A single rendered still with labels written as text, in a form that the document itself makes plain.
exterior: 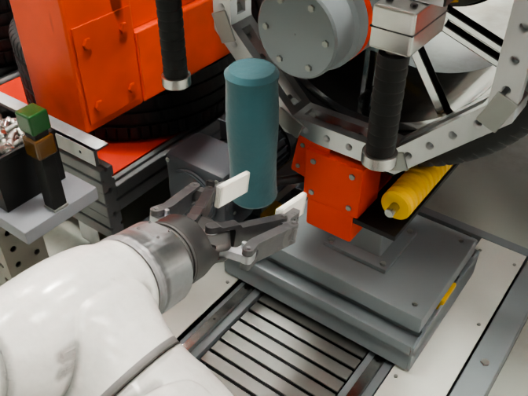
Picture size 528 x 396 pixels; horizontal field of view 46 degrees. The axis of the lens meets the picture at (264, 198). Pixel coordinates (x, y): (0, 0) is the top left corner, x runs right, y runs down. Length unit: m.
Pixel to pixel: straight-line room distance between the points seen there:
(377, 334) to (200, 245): 0.79
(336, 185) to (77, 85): 0.52
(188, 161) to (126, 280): 0.87
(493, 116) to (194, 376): 0.59
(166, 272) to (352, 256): 0.86
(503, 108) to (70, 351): 0.66
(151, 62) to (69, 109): 0.20
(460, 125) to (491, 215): 1.03
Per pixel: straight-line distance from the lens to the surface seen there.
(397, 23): 0.68
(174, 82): 0.93
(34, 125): 1.11
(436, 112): 1.09
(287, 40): 0.86
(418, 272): 1.40
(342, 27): 0.83
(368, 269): 1.38
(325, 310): 1.40
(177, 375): 0.50
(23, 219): 1.23
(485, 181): 2.10
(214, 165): 1.36
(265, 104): 1.00
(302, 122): 1.11
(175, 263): 0.58
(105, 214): 1.58
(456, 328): 1.51
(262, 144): 1.03
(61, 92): 1.29
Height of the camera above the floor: 1.19
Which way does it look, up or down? 39 degrees down
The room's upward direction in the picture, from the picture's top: straight up
